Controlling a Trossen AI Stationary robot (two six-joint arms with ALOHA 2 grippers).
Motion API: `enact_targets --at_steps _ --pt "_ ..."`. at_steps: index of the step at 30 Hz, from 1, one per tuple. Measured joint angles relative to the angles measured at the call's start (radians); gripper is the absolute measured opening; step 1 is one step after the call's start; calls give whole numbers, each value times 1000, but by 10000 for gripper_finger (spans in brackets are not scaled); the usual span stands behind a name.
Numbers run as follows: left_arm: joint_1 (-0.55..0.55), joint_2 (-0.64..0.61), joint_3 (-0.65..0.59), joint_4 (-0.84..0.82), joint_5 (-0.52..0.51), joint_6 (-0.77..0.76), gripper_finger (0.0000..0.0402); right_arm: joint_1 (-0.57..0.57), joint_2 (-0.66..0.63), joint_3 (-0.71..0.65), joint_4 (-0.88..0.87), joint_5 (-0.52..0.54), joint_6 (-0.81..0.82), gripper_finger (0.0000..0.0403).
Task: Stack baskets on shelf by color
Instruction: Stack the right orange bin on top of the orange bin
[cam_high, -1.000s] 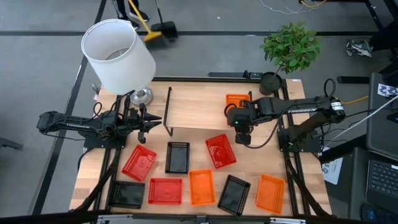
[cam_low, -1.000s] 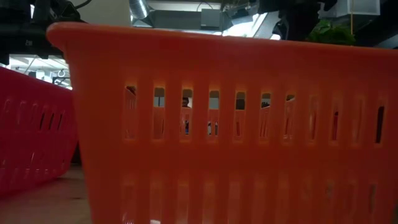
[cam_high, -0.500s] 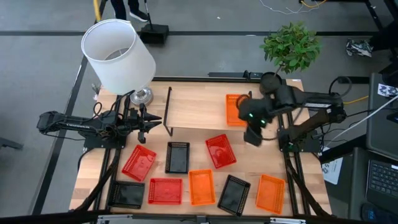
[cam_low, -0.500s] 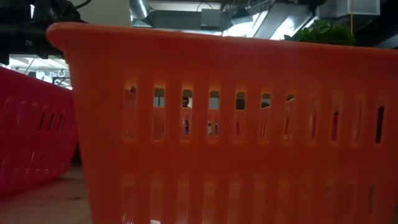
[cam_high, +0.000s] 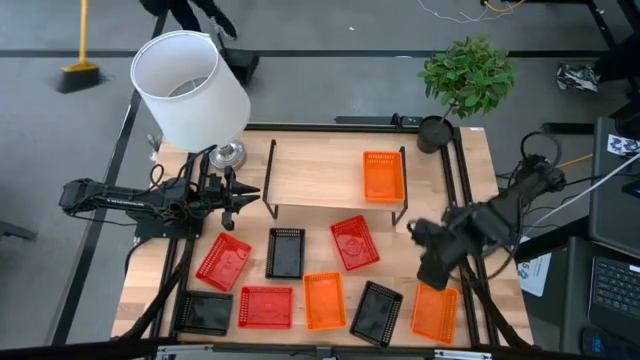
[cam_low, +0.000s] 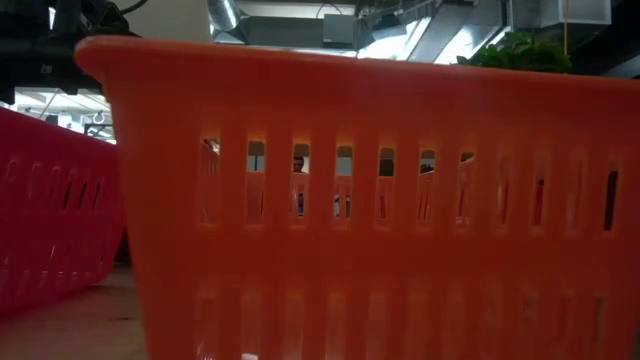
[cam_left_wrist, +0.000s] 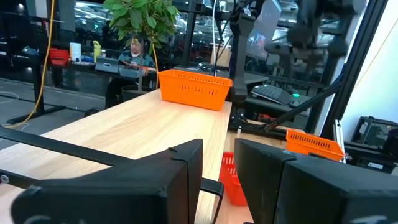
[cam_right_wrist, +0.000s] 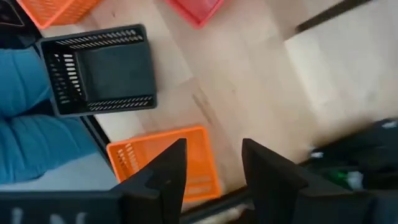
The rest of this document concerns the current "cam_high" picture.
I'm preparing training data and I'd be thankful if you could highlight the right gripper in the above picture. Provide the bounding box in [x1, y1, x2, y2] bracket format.
[407, 217, 474, 292]

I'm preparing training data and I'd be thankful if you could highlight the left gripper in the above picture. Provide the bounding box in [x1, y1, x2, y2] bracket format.
[202, 166, 262, 232]

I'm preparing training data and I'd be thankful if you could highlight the orange plastic basket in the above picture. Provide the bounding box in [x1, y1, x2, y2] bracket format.
[410, 281, 460, 346]
[302, 271, 349, 332]
[362, 150, 407, 204]

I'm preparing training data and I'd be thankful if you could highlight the black plastic basket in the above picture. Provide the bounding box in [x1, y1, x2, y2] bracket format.
[348, 279, 405, 350]
[173, 290, 235, 337]
[264, 227, 307, 280]

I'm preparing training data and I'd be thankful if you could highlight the red plastic basket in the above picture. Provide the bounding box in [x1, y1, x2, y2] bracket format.
[195, 231, 253, 294]
[237, 285, 295, 330]
[329, 214, 382, 273]

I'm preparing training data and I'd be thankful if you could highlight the white paper sheet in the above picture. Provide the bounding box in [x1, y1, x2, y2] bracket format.
[517, 237, 554, 298]

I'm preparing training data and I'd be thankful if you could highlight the white shade silver table lamp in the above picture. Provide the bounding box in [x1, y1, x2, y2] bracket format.
[129, 29, 252, 172]

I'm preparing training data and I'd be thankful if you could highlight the black floor box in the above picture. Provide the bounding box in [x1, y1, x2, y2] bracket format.
[219, 47, 261, 86]

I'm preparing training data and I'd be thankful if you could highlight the black bar device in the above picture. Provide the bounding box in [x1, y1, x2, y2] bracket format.
[333, 113, 424, 128]

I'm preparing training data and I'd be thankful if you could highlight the silver aluminium bar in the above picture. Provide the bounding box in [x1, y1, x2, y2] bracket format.
[155, 344, 494, 360]

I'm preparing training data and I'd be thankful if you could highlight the black laptop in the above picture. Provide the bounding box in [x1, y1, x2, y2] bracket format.
[587, 254, 640, 346]

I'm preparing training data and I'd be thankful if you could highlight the person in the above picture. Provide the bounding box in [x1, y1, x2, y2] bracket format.
[138, 0, 239, 41]
[556, 29, 640, 94]

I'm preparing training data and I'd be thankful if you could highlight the green potted plant black pot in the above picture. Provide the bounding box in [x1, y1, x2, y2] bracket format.
[416, 33, 519, 155]

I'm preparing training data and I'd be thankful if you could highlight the wooden shelf black metal frame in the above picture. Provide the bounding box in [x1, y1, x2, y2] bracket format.
[261, 138, 410, 227]

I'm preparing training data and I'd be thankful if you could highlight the white cable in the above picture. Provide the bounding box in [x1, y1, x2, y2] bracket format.
[527, 149, 640, 231]

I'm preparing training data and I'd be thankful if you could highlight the yellow cable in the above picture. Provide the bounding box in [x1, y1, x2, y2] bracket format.
[557, 152, 594, 169]

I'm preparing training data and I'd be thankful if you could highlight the yellow handled broom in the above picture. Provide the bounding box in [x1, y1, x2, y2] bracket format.
[55, 0, 104, 95]

